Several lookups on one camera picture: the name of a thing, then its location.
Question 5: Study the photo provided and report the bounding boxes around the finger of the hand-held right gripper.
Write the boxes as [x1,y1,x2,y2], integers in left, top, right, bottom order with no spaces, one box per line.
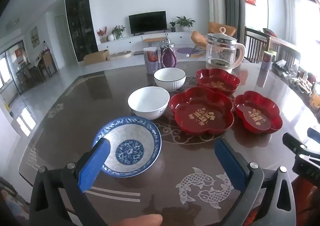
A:
[307,128,320,141]
[282,133,320,160]

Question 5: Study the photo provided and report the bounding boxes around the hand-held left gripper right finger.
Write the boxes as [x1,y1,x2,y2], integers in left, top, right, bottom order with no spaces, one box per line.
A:
[214,138,297,226]

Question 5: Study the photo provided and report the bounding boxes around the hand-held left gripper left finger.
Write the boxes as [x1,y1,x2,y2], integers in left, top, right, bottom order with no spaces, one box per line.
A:
[30,138,112,226]

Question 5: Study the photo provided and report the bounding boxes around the blue patterned white bowl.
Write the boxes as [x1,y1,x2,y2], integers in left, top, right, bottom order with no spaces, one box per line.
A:
[92,116,162,178]

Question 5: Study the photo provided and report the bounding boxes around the red flower-shaped plate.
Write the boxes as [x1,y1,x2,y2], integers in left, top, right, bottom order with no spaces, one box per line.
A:
[169,87,235,136]
[196,68,241,96]
[234,91,283,134]

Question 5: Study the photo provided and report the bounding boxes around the white bowl with blue dots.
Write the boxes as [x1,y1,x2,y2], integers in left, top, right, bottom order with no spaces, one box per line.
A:
[127,86,170,120]

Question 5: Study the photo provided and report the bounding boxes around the white ribbed bowl dark rim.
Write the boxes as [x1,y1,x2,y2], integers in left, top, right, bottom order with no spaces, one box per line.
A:
[153,67,187,92]

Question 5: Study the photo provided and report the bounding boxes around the person's left hand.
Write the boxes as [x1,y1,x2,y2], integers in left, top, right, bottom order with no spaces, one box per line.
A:
[117,213,163,226]

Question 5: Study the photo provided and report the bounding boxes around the clutter of table items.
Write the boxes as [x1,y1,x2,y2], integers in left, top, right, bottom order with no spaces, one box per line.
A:
[272,59,320,109]

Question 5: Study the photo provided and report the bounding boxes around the wooden railing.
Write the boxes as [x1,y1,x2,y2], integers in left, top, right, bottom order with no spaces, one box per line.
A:
[244,27,300,65]

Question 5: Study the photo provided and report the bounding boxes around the cardboard box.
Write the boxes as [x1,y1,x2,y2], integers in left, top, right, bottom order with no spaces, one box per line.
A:
[83,49,110,66]

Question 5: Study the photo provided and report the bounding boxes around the dining chairs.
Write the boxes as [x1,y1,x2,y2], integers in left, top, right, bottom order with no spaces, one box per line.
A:
[25,49,58,84]

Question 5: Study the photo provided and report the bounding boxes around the glass electric kettle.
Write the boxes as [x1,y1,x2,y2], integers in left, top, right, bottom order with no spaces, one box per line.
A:
[205,27,246,74]

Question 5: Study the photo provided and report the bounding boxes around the purple round rug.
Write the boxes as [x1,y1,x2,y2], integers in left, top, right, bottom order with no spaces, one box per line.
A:
[176,47,198,54]

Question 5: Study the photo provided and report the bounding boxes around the white sheer curtain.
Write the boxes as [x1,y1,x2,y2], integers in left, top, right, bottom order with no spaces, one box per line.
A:
[282,0,304,44]

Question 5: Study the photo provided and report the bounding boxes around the white television console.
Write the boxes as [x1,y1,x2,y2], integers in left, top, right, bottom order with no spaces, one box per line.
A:
[97,31,208,54]

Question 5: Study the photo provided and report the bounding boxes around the red flower arrangement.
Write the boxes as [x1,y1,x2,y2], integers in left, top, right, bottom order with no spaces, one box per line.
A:
[97,26,108,43]

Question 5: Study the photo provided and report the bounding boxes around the leafy potted plant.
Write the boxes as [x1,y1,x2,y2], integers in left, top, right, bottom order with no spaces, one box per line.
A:
[111,25,125,40]

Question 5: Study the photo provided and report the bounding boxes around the orange lounge chair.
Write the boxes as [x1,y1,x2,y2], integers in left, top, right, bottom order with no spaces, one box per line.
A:
[191,22,237,50]

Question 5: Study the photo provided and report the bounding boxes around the small wooden side table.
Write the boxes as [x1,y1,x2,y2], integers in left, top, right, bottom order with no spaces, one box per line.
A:
[142,36,167,48]

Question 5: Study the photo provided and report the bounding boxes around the black display cabinet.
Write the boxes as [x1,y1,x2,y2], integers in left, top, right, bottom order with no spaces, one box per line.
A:
[64,0,98,62]

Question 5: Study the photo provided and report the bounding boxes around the large green potted plant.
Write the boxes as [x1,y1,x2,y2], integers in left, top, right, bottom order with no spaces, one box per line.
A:
[176,16,196,32]

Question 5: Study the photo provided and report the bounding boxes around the flat screen television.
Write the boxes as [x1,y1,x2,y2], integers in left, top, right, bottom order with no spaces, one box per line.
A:
[128,11,167,35]

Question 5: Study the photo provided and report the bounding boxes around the standing air conditioner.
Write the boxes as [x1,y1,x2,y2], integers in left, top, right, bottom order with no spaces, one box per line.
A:
[207,0,225,34]

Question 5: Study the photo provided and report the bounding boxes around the framed wall picture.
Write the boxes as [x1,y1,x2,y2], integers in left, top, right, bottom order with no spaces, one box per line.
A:
[30,26,39,48]

